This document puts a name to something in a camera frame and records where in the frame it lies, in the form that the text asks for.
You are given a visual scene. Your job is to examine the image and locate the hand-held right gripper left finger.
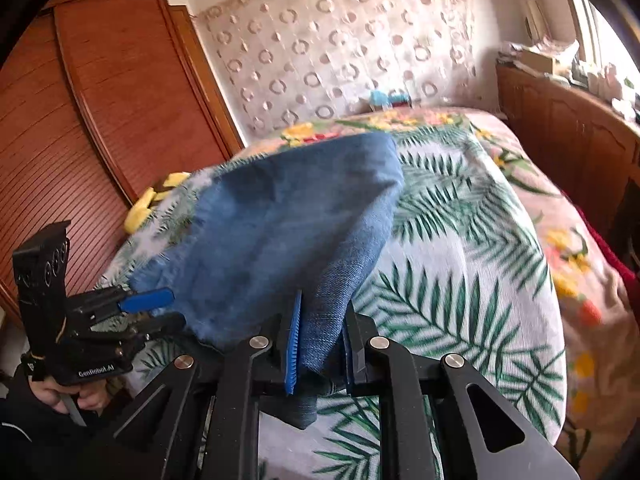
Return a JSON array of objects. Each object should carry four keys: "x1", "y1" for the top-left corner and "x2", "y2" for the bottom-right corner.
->
[{"x1": 102, "y1": 290, "x2": 306, "y2": 480}]

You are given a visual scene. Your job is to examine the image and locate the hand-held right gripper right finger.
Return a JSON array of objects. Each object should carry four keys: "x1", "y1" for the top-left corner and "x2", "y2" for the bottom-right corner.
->
[{"x1": 342, "y1": 300, "x2": 581, "y2": 480}]

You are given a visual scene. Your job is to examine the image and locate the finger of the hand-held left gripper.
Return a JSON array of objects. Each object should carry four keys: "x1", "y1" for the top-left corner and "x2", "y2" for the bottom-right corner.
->
[
  {"x1": 117, "y1": 287, "x2": 176, "y2": 313},
  {"x1": 120, "y1": 311, "x2": 187, "y2": 342}
]

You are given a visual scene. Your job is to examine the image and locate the blue denim pants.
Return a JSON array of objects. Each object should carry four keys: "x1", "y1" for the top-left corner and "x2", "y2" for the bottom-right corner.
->
[{"x1": 127, "y1": 132, "x2": 405, "y2": 431}]

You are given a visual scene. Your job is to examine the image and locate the person's left forearm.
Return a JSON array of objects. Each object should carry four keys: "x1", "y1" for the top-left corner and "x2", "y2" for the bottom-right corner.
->
[{"x1": 0, "y1": 365, "x2": 118, "y2": 480}]

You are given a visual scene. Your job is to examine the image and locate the person's left hand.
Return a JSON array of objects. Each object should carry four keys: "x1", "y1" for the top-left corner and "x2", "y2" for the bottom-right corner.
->
[{"x1": 30, "y1": 377, "x2": 111, "y2": 417}]

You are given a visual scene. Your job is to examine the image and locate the yellow plush toy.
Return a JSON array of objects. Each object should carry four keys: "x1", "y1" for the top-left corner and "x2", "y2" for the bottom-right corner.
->
[{"x1": 124, "y1": 172, "x2": 191, "y2": 235}]

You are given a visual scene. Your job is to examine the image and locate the floral bedspread bed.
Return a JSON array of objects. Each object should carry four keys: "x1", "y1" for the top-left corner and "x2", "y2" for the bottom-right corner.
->
[{"x1": 95, "y1": 122, "x2": 568, "y2": 480}]

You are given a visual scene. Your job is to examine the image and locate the wooden wardrobe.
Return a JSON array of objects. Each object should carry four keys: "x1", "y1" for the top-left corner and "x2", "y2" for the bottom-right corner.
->
[{"x1": 0, "y1": 0, "x2": 246, "y2": 321}]

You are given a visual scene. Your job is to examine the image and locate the floral blanket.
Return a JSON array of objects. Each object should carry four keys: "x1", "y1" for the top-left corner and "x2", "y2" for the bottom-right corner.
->
[{"x1": 247, "y1": 107, "x2": 640, "y2": 480}]

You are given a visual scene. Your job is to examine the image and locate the red cloth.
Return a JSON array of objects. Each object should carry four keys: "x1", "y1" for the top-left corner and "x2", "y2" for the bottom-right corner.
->
[{"x1": 575, "y1": 205, "x2": 640, "y2": 292}]

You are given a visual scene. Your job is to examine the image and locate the wooden cabinet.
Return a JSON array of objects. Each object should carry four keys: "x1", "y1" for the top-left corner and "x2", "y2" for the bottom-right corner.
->
[{"x1": 495, "y1": 60, "x2": 640, "y2": 261}]

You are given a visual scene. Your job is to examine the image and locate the circle pattern padded headboard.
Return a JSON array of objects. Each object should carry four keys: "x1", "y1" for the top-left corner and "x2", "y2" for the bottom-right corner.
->
[{"x1": 197, "y1": 0, "x2": 478, "y2": 136}]

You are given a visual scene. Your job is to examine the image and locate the flat cardboard box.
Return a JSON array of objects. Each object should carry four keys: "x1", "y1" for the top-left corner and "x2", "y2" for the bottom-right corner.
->
[{"x1": 520, "y1": 51, "x2": 560, "y2": 75}]

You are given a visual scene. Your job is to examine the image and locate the window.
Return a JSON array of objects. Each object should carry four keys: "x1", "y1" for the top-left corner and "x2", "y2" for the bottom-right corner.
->
[{"x1": 565, "y1": 0, "x2": 640, "y2": 91}]

